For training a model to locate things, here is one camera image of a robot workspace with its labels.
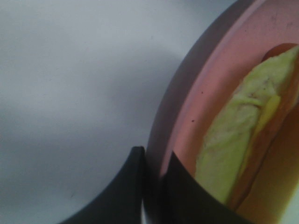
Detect pink round plate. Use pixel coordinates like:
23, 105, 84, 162
143, 0, 299, 224

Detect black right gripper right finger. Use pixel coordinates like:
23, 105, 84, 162
162, 153, 250, 224

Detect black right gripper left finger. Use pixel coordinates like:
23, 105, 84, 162
62, 146, 145, 224

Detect sandwich with lettuce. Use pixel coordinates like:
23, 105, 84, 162
195, 44, 299, 224

